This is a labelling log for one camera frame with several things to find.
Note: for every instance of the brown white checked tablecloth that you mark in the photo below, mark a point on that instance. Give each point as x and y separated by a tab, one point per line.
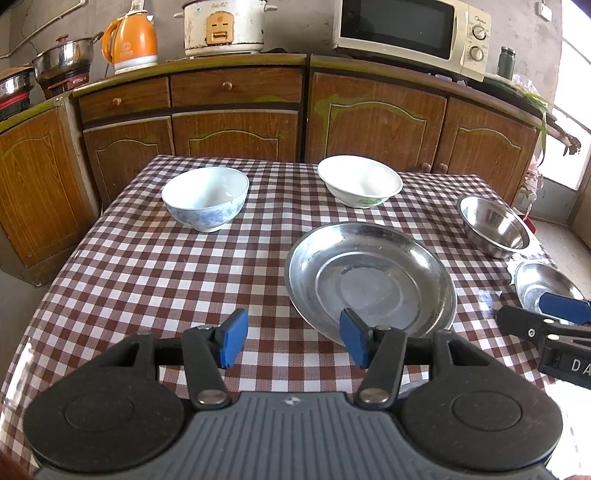
161	277

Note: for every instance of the green onion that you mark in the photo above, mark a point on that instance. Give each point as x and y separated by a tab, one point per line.
546	124

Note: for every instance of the white bowl with blue pattern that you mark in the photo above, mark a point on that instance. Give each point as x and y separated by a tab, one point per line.
203	194

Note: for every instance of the white bowl with green print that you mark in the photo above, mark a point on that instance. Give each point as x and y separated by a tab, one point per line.
360	177

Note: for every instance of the clear plastic bag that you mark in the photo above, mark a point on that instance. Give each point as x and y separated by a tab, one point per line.
526	84

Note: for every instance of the shallow steel plate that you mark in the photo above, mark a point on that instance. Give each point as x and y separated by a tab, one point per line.
535	281
369	258

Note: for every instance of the pink cloth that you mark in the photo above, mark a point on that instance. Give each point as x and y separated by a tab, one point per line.
533	173

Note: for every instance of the single-door wooden cabinet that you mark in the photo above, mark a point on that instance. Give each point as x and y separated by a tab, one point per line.
41	184

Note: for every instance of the steel pot with lid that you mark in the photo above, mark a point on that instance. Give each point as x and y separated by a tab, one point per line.
64	60
16	83

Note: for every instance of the white wall outlet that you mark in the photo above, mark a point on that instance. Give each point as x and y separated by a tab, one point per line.
545	11

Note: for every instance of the steel bowl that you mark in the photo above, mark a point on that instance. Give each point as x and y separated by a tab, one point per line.
494	226

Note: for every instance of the double-door wooden cabinet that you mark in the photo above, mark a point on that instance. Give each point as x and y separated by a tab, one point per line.
378	124

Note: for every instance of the red induction cooker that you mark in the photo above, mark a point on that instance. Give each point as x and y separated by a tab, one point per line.
14	108
69	84

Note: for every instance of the black flat tray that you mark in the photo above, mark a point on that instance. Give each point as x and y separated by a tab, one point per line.
512	90

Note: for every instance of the green thermos bottle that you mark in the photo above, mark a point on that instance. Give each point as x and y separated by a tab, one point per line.
506	64

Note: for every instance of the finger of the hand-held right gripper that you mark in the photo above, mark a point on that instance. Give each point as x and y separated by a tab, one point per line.
568	309
521	323

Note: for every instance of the grey glazed door leaf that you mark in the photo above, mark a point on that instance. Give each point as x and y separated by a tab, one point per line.
554	203

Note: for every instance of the wooden cabinet with drawers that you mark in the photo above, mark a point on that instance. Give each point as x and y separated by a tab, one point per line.
231	134

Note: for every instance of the white rice cooker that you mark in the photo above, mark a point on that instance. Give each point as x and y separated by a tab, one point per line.
221	27

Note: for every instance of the white power strip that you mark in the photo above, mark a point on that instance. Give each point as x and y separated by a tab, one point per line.
137	5

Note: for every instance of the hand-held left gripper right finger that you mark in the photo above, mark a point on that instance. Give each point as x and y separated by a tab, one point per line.
353	337

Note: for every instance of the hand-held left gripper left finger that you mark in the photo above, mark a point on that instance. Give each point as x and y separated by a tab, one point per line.
233	339

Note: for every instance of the orange electric kettle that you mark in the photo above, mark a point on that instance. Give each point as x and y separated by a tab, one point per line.
131	44

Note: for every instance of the red bag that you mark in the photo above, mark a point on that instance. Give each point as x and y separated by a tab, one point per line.
530	225

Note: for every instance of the cream microwave oven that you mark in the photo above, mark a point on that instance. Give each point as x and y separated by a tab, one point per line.
397	27

